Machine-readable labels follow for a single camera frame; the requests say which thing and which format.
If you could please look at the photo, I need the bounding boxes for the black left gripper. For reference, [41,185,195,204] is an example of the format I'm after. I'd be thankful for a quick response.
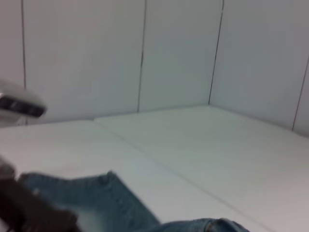
[0,159,78,232]

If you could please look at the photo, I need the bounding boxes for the blue denim shorts with print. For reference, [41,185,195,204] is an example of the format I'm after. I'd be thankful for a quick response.
[19,170,251,232]

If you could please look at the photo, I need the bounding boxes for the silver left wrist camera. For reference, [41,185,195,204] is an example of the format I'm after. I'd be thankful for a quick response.
[0,81,47,119]

